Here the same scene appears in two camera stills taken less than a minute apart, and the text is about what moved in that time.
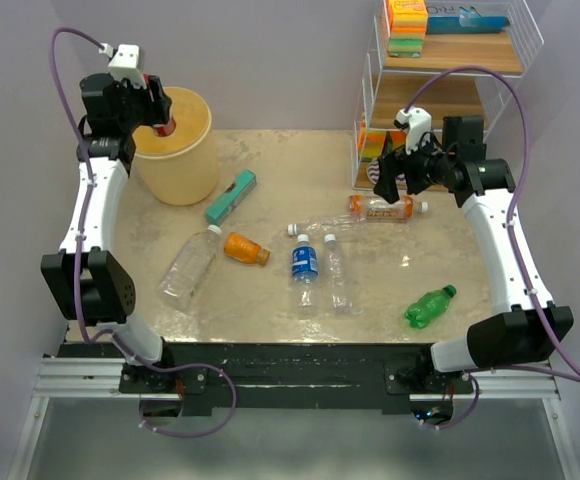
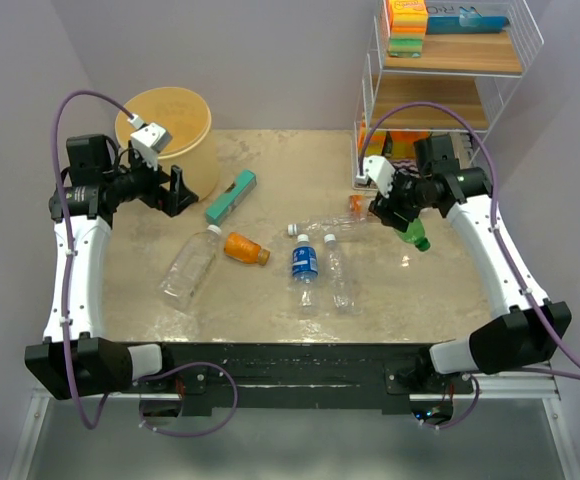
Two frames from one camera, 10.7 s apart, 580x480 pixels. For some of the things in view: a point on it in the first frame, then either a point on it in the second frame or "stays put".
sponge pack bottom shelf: [370, 141] stays put
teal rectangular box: [231, 198] stays put
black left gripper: [157, 107] → [180, 195]
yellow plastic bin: [180, 168] stays put
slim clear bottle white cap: [339, 293] stays put
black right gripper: [393, 164] → [385, 207]
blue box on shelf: [469, 22] stays put
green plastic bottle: [429, 305] → [414, 234]
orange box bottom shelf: [398, 139] stays put
